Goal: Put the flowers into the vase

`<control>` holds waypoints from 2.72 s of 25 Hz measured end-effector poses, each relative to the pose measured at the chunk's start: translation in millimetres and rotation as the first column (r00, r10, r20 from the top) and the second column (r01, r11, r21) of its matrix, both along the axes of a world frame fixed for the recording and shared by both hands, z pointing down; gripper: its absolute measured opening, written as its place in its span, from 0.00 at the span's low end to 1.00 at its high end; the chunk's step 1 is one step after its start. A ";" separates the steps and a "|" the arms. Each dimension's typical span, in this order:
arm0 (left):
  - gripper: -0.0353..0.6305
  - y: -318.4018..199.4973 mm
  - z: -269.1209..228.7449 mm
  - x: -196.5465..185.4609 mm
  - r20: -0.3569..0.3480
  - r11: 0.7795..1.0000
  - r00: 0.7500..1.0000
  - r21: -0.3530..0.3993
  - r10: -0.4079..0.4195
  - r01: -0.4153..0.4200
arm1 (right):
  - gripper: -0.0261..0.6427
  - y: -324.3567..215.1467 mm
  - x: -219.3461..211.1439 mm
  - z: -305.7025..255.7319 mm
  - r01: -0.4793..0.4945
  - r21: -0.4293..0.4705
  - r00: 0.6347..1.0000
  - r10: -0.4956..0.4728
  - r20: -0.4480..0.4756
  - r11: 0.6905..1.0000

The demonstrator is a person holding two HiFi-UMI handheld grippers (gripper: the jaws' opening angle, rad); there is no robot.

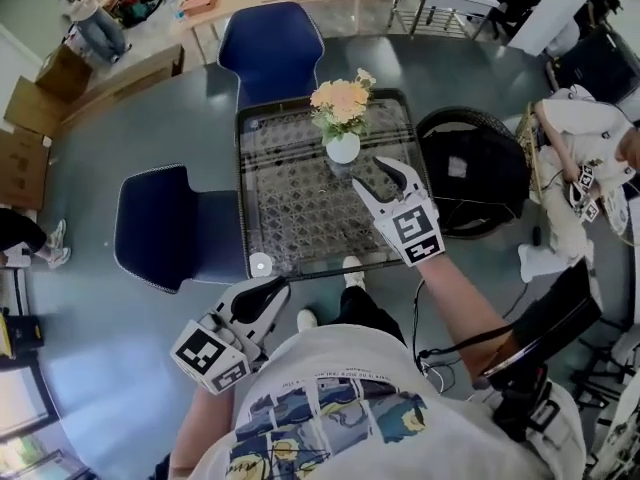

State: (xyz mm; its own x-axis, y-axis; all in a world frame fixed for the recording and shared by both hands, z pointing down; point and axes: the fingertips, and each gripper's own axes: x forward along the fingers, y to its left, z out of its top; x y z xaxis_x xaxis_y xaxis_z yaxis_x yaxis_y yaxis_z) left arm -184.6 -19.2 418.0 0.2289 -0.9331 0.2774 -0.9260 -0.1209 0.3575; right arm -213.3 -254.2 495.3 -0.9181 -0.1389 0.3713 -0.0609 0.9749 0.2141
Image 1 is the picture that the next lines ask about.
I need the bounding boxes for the peach flowers bouquet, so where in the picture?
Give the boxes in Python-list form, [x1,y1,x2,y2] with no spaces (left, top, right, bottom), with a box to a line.
[309,67,377,147]

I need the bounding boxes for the black case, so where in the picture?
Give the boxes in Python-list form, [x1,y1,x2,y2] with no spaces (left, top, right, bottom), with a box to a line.
[551,29,640,105]

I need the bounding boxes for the person's black trousers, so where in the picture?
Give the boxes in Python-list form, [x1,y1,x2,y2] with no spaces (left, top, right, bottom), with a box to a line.
[338,284,409,350]

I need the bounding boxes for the cardboard box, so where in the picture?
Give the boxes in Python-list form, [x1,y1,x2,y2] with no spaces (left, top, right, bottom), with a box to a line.
[3,74,77,140]
[0,127,53,213]
[34,42,95,103]

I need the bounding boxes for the person's left forearm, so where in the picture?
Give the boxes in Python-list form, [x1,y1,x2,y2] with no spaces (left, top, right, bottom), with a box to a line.
[171,382,237,477]

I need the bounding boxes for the white round vase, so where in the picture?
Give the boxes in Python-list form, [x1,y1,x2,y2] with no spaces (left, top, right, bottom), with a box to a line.
[325,132,362,165]

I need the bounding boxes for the person's right forearm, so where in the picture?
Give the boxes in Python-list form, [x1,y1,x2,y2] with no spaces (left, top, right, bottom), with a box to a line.
[421,253,514,387]

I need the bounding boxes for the glass-top wicker table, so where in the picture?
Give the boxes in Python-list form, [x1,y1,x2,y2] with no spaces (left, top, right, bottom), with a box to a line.
[233,87,434,283]

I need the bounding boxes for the small white round device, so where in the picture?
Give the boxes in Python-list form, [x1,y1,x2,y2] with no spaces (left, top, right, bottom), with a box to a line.
[248,252,274,278]

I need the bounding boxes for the blue chair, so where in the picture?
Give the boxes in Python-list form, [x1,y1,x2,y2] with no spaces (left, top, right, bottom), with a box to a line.
[216,1,327,112]
[113,163,251,296]

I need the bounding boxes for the black cable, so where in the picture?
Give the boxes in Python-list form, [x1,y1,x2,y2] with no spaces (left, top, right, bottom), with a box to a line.
[411,277,516,394]

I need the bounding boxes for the person's white printed t-shirt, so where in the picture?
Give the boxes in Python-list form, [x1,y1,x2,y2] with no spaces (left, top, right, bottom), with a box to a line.
[191,323,587,480]

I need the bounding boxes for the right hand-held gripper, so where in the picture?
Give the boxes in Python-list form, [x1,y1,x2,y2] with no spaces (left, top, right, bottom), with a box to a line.
[351,156,447,268]

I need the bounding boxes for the yellow and black toolbox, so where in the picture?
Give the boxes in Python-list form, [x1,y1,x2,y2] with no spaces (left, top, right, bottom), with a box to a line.
[0,309,47,360]

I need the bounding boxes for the orange box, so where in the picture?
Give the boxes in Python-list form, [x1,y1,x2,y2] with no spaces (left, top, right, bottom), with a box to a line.
[178,0,222,19]

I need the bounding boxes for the person's left hand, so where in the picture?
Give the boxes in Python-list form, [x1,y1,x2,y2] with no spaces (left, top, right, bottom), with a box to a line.
[198,311,242,350]

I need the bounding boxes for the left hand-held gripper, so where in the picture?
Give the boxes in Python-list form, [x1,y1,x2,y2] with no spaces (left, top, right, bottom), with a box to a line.
[169,275,292,395]

